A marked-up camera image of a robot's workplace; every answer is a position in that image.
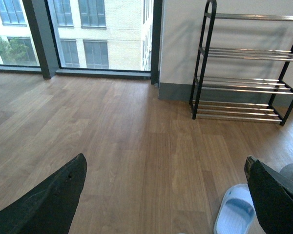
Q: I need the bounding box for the light blue slide sandal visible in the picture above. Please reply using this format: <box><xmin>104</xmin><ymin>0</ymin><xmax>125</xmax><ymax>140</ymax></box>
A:
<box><xmin>213</xmin><ymin>184</ymin><xmax>255</xmax><ymax>234</ymax></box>

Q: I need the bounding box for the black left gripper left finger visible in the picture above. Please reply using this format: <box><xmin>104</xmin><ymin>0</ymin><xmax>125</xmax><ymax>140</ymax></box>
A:
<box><xmin>0</xmin><ymin>154</ymin><xmax>87</xmax><ymax>234</ymax></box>

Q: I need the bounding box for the dark window frame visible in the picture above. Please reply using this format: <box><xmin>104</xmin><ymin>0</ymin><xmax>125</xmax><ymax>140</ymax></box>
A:
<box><xmin>0</xmin><ymin>0</ymin><xmax>163</xmax><ymax>84</ymax></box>

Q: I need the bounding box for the black metal shoe rack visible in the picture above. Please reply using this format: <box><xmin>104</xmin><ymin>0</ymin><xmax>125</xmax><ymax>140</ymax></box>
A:
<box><xmin>189</xmin><ymin>0</ymin><xmax>293</xmax><ymax>126</ymax></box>

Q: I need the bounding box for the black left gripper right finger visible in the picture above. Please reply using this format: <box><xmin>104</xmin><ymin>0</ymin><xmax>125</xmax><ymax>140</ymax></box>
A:
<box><xmin>245</xmin><ymin>156</ymin><xmax>293</xmax><ymax>234</ymax></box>

